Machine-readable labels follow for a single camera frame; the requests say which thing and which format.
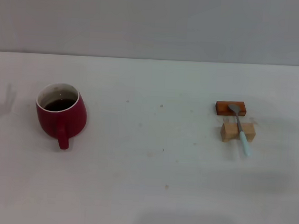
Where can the dark brown wooden block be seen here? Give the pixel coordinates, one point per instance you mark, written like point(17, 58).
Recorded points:
point(222, 108)

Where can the dark coffee liquid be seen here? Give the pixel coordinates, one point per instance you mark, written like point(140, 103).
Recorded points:
point(58, 106)

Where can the red ceramic mug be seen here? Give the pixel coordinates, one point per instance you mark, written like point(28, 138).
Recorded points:
point(62, 127)

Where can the light wooden spoon rest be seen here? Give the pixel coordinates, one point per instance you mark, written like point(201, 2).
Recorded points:
point(228, 132)

